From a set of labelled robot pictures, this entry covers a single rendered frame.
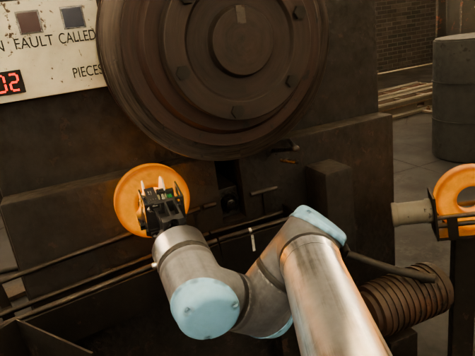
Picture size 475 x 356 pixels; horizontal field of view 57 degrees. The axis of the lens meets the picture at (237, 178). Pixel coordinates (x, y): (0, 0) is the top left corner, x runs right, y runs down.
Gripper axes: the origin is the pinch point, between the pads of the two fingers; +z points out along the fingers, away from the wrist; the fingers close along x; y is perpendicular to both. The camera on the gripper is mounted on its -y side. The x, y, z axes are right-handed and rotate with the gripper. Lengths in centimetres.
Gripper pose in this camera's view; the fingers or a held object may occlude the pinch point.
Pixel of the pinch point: (150, 192)
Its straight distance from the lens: 92.8
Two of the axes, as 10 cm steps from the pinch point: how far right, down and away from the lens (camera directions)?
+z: -3.9, -5.0, 7.7
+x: -9.2, 2.3, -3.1
